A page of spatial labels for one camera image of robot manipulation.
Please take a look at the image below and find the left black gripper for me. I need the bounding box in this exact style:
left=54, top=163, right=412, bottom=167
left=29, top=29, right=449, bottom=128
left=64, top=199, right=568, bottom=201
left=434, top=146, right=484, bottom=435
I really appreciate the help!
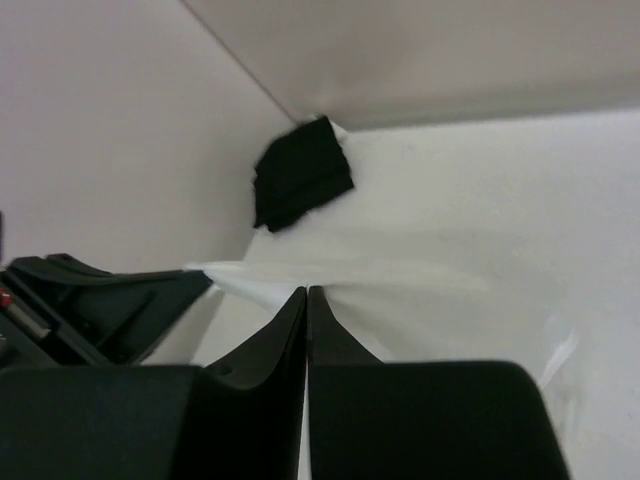
left=0, top=209, right=215, bottom=369

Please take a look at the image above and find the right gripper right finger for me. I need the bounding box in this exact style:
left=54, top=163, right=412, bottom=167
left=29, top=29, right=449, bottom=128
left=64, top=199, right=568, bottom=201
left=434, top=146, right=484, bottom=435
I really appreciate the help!
left=307, top=287, right=569, bottom=479

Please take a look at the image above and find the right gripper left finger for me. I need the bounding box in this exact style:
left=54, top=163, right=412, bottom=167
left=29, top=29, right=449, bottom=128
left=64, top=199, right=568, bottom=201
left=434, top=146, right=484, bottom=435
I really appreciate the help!
left=1, top=288, right=306, bottom=479

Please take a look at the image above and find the folded black tank top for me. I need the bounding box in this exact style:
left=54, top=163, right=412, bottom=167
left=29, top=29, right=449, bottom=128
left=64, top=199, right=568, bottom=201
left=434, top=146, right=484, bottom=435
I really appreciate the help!
left=253, top=116, right=355, bottom=233

